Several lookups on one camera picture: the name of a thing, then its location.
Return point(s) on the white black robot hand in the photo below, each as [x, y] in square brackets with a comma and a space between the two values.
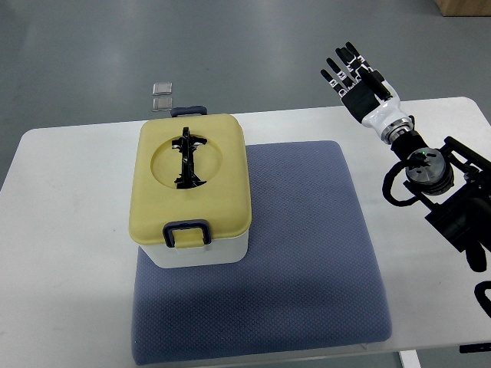
[368, 97]

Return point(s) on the yellow box lid with handle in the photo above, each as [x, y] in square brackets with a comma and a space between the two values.
[190, 182]

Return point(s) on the cardboard box corner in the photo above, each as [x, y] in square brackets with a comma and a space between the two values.
[464, 8]

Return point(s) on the white storage box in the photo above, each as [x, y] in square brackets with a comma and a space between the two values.
[219, 251]

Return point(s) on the blue grey fabric cushion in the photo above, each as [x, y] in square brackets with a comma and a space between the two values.
[309, 279]

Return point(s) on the upper metal floor plate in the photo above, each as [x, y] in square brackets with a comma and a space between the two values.
[162, 88]

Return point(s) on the white table leg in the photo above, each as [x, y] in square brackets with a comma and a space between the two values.
[409, 359]

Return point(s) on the black label on table edge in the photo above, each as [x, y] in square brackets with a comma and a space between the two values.
[475, 348]

